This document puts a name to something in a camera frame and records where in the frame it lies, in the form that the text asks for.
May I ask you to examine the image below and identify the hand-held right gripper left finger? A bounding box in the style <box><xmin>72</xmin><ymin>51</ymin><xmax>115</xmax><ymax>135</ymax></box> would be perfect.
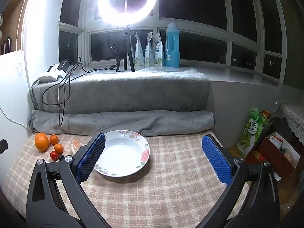
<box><xmin>26</xmin><ymin>132</ymin><xmax>112</xmax><ymax>228</ymax></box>

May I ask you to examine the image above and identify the rolled grey blanket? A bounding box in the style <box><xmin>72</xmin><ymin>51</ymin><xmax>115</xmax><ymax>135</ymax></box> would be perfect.
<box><xmin>31</xmin><ymin>110</ymin><xmax>215</xmax><ymax>137</ymax></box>

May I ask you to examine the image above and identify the large orange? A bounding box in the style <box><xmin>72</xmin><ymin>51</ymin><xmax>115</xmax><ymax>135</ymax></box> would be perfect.
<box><xmin>34</xmin><ymin>132</ymin><xmax>50</xmax><ymax>152</ymax></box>

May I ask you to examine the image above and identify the peeled pomelo segment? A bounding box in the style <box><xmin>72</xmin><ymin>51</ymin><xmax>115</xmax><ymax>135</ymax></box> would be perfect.
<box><xmin>71</xmin><ymin>138</ymin><xmax>81</xmax><ymax>155</ymax></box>

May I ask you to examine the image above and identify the white power strip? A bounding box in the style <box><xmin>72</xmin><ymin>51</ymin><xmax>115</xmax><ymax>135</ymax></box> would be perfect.
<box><xmin>38</xmin><ymin>64</ymin><xmax>66</xmax><ymax>82</ymax></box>

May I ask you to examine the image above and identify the white floral plate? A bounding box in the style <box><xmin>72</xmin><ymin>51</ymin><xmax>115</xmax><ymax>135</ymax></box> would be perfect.
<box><xmin>93</xmin><ymin>130</ymin><xmax>151</xmax><ymax>177</ymax></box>

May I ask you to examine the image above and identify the beige plaid tablecloth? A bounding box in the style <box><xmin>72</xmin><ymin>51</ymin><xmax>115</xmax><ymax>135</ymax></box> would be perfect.
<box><xmin>3</xmin><ymin>131</ymin><xmax>252</xmax><ymax>228</ymax></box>

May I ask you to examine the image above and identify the black power adapter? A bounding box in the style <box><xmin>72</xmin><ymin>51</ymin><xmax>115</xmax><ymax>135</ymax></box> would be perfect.
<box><xmin>58</xmin><ymin>60</ymin><xmax>72</xmax><ymax>73</ymax></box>

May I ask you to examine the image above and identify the red box with items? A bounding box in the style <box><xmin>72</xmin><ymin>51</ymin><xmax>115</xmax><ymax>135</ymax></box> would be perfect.
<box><xmin>246</xmin><ymin>119</ymin><xmax>302</xmax><ymax>183</ymax></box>

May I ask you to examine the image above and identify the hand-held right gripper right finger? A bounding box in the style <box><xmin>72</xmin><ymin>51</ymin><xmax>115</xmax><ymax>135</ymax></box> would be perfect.
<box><xmin>201</xmin><ymin>134</ymin><xmax>281</xmax><ymax>228</ymax></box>

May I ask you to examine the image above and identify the dark bottle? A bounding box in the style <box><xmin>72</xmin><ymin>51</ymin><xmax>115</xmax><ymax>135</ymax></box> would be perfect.
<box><xmin>1</xmin><ymin>36</ymin><xmax>12</xmax><ymax>54</ymax></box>

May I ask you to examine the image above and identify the white lace cloth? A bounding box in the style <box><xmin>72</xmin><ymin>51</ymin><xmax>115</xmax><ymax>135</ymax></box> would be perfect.
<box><xmin>275</xmin><ymin>101</ymin><xmax>304</xmax><ymax>145</ymax></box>

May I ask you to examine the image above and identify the blue detergent bottle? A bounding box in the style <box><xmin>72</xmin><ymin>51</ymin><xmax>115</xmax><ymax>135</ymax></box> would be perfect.
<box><xmin>165</xmin><ymin>22</ymin><xmax>180</xmax><ymax>67</ymax></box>

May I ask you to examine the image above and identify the black ring light cable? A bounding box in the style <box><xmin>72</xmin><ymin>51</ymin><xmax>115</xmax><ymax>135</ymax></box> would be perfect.
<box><xmin>82</xmin><ymin>44</ymin><xmax>121</xmax><ymax>73</ymax></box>

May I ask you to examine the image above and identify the beaded light strip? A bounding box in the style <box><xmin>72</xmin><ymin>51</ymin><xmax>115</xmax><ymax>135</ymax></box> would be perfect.
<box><xmin>14</xmin><ymin>0</ymin><xmax>33</xmax><ymax>53</ymax></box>

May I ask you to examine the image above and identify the green drink carton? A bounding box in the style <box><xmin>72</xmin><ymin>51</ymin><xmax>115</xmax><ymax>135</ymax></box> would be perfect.
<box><xmin>237</xmin><ymin>108</ymin><xmax>264</xmax><ymax>158</ymax></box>

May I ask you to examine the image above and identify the grey fleece blanket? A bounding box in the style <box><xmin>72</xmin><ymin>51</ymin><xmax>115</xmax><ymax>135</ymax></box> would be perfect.
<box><xmin>28</xmin><ymin>67</ymin><xmax>211</xmax><ymax>114</ymax></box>

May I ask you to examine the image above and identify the drink can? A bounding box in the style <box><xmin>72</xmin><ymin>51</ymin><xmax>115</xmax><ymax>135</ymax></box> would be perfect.
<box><xmin>261</xmin><ymin>110</ymin><xmax>272</xmax><ymax>126</ymax></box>

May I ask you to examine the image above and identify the white window frame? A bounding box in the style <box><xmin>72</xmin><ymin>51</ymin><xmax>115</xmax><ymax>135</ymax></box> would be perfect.
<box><xmin>58</xmin><ymin>0</ymin><xmax>285</xmax><ymax>86</ymax></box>

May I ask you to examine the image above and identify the wooden wall shelf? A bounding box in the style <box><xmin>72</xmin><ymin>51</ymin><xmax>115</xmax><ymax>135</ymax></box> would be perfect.
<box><xmin>0</xmin><ymin>0</ymin><xmax>32</xmax><ymax>53</ymax></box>

